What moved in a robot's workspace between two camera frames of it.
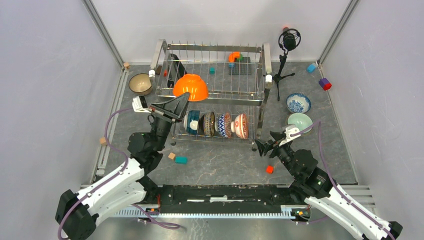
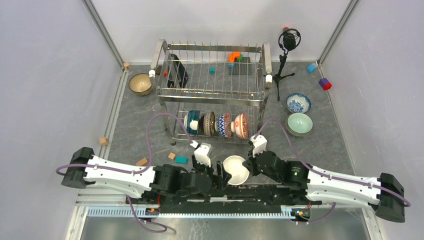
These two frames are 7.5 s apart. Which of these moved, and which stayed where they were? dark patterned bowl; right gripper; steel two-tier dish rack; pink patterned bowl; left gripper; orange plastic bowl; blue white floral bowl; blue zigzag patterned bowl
Moved: left gripper; orange plastic bowl; right gripper
Stayed: blue white floral bowl; dark patterned bowl; steel two-tier dish rack; blue zigzag patterned bowl; pink patterned bowl
